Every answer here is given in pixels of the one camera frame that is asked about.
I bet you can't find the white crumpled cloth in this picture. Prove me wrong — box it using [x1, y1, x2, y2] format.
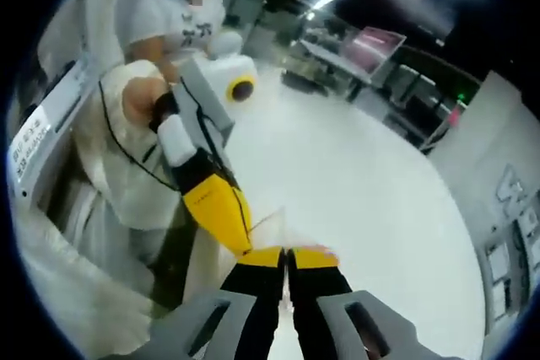
[16, 203, 155, 345]

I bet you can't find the row of white storage bins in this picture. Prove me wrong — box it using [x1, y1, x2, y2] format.
[484, 241, 533, 320]

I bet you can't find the person's left hand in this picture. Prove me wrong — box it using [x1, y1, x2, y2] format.
[122, 76, 170, 122]

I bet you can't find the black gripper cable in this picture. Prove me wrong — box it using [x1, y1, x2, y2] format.
[98, 78, 183, 192]

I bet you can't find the grey background table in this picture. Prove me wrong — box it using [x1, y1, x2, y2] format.
[289, 24, 408, 92]

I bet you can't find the person's torso in white shirt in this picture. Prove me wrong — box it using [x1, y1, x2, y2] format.
[126, 0, 227, 62]

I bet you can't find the white cabinet with label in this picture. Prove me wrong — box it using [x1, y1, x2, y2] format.
[8, 57, 103, 214]

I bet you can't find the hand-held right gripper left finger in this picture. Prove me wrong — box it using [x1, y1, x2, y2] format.
[121, 245, 285, 360]

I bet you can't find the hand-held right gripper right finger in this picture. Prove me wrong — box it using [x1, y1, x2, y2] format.
[288, 245, 435, 360]

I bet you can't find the clear resealable bag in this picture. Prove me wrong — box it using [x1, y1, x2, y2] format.
[246, 206, 341, 314]

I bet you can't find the laptop with pink screen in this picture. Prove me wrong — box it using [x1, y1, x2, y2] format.
[344, 25, 407, 78]

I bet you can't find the grey shelf unit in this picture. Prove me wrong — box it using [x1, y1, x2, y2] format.
[478, 207, 539, 327]

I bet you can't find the white hanging cloth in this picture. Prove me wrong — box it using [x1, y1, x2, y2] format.
[40, 0, 126, 68]

